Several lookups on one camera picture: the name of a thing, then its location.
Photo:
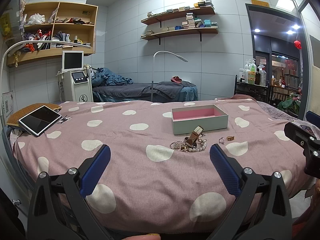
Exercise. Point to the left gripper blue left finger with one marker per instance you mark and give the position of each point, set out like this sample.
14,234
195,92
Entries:
92,169

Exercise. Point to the gold crystal brooch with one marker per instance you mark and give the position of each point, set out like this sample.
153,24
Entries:
178,146

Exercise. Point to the grey box pink lining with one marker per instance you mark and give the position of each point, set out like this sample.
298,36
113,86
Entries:
209,117

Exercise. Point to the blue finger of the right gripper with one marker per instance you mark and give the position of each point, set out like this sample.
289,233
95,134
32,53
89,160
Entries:
312,117

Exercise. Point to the grey blue massage bed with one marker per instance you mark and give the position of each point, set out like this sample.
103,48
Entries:
162,92

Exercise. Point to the brown leather strap watch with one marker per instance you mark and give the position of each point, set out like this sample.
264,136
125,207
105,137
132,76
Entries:
191,141

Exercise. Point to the white tablet black screen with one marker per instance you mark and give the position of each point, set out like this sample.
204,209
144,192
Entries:
39,120

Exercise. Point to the red hanging ornament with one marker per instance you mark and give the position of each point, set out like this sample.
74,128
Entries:
297,44

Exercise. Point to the black metal cart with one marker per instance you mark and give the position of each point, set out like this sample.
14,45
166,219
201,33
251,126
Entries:
258,92

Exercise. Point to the green yellow bottle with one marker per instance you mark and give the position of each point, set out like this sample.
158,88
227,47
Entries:
251,73

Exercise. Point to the blue crumpled blanket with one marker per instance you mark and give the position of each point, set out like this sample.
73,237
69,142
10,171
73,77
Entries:
105,77

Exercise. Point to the white beauty machine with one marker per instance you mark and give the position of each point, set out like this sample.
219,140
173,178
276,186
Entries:
74,78

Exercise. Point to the near white arc lamp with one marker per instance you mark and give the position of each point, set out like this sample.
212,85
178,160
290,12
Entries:
34,79

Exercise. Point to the upper wooden wall shelf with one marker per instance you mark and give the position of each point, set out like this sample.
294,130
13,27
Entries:
203,7

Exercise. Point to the lower wooden wall shelf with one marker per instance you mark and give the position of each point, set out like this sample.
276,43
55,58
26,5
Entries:
180,32

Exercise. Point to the green potted plant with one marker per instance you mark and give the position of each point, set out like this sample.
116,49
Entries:
290,106

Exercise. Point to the pink polka dot bedspread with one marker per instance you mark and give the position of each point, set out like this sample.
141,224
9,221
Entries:
147,186

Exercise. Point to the wooden cubby wall shelf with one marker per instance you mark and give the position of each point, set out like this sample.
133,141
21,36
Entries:
75,20

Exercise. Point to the red folded cloth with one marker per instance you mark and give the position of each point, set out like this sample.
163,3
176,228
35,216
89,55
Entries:
176,79

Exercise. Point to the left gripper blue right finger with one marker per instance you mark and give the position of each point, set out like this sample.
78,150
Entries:
228,169

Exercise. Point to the person left hand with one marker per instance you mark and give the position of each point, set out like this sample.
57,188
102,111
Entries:
151,236

